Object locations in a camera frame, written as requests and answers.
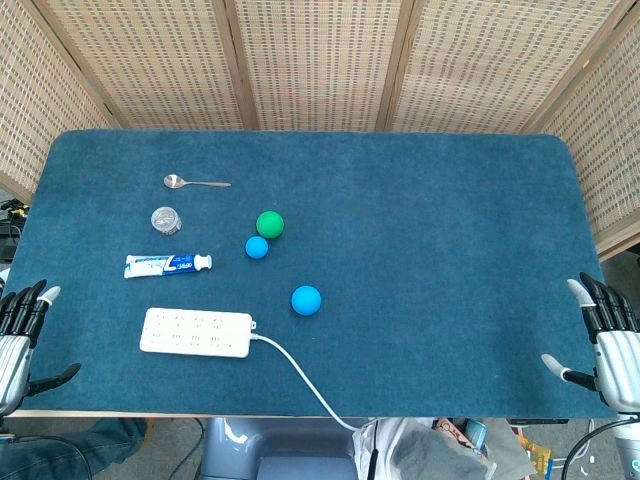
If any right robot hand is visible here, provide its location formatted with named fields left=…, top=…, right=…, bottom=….
left=541, top=271, right=640, bottom=415

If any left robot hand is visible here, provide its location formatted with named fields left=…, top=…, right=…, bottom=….
left=0, top=279, right=82, bottom=417

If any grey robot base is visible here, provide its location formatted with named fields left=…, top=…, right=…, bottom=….
left=198, top=417, right=361, bottom=480

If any white power strip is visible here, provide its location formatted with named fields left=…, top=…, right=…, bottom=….
left=139, top=307, right=258, bottom=359

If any blue jeans leg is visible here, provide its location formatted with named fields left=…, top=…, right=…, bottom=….
left=0, top=417, right=149, bottom=480

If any white blue toothpaste tube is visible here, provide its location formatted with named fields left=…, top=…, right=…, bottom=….
left=123, top=253, right=213, bottom=280

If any small clear plastic cup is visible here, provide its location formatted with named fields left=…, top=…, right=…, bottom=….
left=150, top=206, right=183, bottom=237

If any white plastic bag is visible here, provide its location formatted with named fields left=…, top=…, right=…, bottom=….
left=351, top=417, right=536, bottom=480

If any blue table mat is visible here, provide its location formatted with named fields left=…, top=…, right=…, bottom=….
left=8, top=128, right=614, bottom=419

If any metal spoon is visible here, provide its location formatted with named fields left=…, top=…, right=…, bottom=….
left=163, top=173, right=232, bottom=191

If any small blue ball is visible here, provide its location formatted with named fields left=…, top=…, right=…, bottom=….
left=244, top=235, right=270, bottom=260

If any green ball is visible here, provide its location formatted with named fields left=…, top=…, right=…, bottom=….
left=255, top=210, right=286, bottom=240

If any large blue ball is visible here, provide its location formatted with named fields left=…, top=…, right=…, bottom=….
left=291, top=285, right=323, bottom=317

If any woven bamboo folding screen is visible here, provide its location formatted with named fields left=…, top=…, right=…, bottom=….
left=0, top=0, right=640, bottom=262

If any black cable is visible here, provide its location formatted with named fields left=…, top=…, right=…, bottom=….
left=559, top=418, right=626, bottom=480

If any white power cable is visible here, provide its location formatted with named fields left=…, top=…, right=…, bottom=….
left=249, top=332, right=374, bottom=432

